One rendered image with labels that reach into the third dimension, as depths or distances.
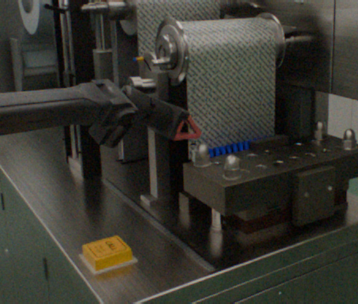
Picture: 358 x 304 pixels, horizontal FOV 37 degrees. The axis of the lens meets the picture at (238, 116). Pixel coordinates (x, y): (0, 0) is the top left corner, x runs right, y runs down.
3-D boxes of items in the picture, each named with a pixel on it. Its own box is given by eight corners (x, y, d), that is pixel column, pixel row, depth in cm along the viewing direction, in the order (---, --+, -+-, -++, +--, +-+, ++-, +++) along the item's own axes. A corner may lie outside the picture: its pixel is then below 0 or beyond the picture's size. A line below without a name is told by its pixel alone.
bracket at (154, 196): (139, 199, 125) (131, 71, 117) (163, 193, 129) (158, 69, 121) (147, 207, 121) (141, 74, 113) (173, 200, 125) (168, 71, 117)
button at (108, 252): (82, 256, 100) (81, 245, 99) (118, 245, 103) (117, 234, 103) (96, 272, 94) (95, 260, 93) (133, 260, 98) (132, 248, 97)
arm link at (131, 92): (128, 93, 101) (123, 77, 105) (108, 119, 102) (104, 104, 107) (158, 107, 105) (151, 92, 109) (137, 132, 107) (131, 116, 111)
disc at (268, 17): (247, 70, 137) (247, 11, 133) (249, 69, 137) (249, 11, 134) (283, 77, 125) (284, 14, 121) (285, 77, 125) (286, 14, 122)
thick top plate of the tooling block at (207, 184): (183, 190, 112) (182, 162, 111) (322, 154, 134) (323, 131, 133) (224, 216, 100) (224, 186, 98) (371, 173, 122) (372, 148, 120)
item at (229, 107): (188, 158, 117) (186, 76, 112) (272, 140, 129) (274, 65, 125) (189, 159, 116) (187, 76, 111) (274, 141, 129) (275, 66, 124)
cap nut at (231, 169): (218, 176, 104) (218, 153, 102) (234, 172, 106) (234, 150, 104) (229, 181, 101) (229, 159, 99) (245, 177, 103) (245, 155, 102)
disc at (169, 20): (157, 80, 123) (154, 15, 119) (158, 80, 123) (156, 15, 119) (188, 90, 111) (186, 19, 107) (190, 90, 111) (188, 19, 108)
